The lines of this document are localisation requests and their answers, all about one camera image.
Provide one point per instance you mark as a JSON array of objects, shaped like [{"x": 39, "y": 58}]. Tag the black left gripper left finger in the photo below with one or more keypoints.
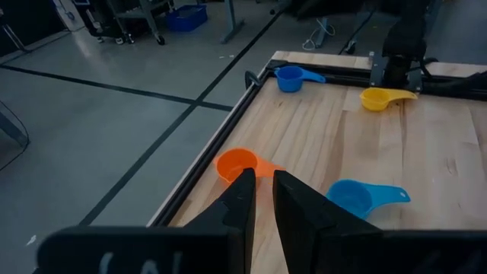
[{"x": 213, "y": 243}]

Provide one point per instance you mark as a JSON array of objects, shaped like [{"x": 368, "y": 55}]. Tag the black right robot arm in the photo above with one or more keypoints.
[{"x": 405, "y": 38}]

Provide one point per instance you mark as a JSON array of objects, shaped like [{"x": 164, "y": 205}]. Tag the black clamp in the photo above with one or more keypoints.
[{"x": 249, "y": 78}]

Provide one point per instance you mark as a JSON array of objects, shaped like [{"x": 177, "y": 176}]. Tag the grey table leg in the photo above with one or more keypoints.
[{"x": 231, "y": 19}]

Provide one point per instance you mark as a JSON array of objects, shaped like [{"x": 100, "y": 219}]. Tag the light blue measuring cup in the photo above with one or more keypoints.
[{"x": 354, "y": 198}]

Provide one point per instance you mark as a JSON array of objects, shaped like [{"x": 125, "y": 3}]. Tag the blue plastic bin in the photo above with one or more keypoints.
[{"x": 186, "y": 19}]

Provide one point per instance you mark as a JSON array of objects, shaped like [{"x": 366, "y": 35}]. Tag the dark chair base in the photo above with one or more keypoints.
[{"x": 11, "y": 131}]

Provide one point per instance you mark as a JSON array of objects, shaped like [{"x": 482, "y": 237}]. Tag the yellow measuring cup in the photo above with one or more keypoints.
[{"x": 374, "y": 100}]

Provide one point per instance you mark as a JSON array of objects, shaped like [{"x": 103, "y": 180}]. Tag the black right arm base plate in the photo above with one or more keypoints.
[{"x": 376, "y": 72}]

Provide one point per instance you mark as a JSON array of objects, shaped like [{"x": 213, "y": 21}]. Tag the metal cart on wheels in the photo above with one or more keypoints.
[{"x": 129, "y": 15}]

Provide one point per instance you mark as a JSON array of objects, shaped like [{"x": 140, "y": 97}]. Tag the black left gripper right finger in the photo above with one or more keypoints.
[{"x": 323, "y": 236}]

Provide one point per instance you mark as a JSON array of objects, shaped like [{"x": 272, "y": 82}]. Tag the orange measuring cup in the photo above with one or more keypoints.
[{"x": 232, "y": 161}]

